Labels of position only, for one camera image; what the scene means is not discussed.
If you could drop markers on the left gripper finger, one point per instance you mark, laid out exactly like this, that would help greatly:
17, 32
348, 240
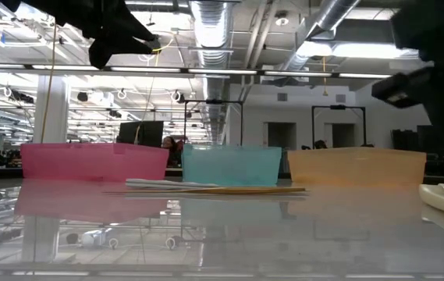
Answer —
136, 29
108, 50

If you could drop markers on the gold table knife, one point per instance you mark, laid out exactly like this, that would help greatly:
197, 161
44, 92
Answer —
245, 190

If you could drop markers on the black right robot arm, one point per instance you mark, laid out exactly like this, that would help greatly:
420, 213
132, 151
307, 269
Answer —
432, 27

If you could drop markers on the white building column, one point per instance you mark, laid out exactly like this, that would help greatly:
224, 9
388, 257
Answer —
52, 109

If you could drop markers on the black monitor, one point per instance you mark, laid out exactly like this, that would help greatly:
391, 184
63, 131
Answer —
141, 134

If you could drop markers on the orange plastic bin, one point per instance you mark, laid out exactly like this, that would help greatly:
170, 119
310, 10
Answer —
354, 166

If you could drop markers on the long overhead light bar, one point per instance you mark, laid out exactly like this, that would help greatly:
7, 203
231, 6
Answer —
225, 71

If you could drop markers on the pink plastic bin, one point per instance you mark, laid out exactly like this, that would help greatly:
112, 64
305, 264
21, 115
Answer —
89, 162

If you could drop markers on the person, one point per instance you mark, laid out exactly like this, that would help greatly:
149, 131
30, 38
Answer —
172, 150

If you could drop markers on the teal plastic bin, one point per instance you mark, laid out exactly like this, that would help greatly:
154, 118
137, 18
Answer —
229, 164

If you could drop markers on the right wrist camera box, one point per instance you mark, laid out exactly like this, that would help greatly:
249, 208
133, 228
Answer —
401, 87

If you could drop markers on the silver ventilation duct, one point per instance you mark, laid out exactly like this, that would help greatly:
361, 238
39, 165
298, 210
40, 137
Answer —
212, 31
323, 23

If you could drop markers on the black rig frame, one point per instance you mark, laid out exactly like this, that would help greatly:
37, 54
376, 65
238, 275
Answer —
338, 106
214, 102

